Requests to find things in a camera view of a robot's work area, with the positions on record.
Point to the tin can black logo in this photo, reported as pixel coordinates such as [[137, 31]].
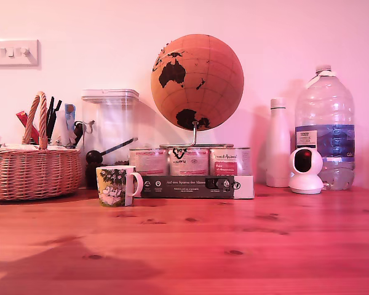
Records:
[[189, 164]]

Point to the black and white cardboard tray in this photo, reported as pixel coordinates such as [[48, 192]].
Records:
[[182, 186]]

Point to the tin can small text label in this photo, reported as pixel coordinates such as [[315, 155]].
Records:
[[148, 163]]

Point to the cork globe on metal stand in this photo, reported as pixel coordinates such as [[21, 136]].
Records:
[[200, 83]]

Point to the clear lidded storage container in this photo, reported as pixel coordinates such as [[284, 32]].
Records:
[[114, 123]]

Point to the cartoon print mug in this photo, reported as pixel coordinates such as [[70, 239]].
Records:
[[111, 188]]

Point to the white insulated bottle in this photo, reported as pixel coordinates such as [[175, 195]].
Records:
[[279, 147]]

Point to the dark wooden pepper mill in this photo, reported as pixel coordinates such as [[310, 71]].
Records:
[[92, 172]]

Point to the blue and white card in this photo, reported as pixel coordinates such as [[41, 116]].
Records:
[[69, 116]]

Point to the black pen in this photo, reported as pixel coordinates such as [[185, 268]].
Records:
[[57, 107], [50, 116]]

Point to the large clear water bottle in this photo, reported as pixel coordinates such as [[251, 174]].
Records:
[[326, 108]]

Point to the wicker basket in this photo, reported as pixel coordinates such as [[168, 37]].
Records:
[[34, 176]]

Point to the red packet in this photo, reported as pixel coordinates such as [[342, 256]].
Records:
[[21, 118]]

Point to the white paper stack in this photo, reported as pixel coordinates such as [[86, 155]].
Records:
[[18, 147]]

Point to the small white round camera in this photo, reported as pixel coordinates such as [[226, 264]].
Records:
[[305, 172]]

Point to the white wall switch plate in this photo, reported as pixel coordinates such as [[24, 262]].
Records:
[[16, 53]]

